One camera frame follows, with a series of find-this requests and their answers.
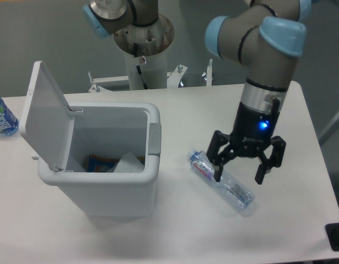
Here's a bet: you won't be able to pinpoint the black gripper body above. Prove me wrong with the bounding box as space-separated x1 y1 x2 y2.
225 101 281 159

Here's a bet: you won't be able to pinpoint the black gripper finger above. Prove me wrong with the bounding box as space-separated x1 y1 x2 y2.
207 130 234 182
255 136 286 184

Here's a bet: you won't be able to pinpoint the white paper tissue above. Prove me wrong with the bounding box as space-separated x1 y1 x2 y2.
113 152 145 173

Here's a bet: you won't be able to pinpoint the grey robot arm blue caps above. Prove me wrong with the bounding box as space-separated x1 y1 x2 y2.
82 1 312 184

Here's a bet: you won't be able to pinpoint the white plastic trash can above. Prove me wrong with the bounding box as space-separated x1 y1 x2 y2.
37 102 162 217

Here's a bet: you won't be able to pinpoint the white trash can lid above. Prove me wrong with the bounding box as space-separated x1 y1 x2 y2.
19 61 83 172

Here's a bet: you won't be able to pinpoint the clear crushed plastic bottle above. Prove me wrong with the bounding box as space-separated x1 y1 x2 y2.
187 148 257 217

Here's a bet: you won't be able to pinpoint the colourful snack wrapper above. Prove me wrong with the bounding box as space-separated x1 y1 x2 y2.
85 155 146 173

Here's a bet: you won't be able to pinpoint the blue labelled water bottle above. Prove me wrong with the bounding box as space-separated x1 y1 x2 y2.
0 97 19 136

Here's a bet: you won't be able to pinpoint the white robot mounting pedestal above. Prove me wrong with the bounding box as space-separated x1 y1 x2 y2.
87 14 215 93

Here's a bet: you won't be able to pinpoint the black cable on pedestal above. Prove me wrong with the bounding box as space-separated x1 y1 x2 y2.
132 42 149 90

